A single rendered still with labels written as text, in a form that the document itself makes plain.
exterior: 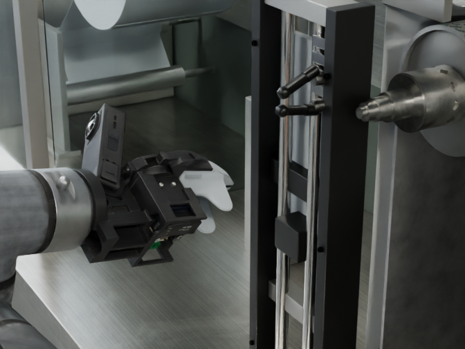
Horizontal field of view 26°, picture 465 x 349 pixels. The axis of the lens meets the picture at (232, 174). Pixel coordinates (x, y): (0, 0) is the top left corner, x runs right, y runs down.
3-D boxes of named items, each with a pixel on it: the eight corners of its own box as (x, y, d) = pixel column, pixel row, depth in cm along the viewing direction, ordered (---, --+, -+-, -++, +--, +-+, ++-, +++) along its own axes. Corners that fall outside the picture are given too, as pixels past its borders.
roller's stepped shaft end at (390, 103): (349, 122, 105) (350, 93, 104) (394, 113, 108) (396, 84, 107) (367, 132, 103) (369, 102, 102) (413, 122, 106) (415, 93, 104)
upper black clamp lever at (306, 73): (277, 99, 103) (272, 88, 103) (314, 73, 105) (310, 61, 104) (284, 103, 102) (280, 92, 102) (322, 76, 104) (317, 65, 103)
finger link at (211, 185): (251, 218, 106) (186, 225, 99) (224, 175, 108) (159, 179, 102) (267, 199, 104) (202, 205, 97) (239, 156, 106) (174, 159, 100)
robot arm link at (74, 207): (-1, 205, 93) (35, 147, 88) (41, 202, 96) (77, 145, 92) (31, 271, 90) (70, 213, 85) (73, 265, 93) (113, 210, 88)
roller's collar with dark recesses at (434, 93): (383, 122, 110) (387, 66, 108) (426, 113, 113) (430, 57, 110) (422, 140, 105) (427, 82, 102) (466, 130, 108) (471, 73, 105)
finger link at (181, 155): (198, 191, 104) (133, 197, 98) (190, 178, 105) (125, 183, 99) (221, 161, 102) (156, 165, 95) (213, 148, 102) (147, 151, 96)
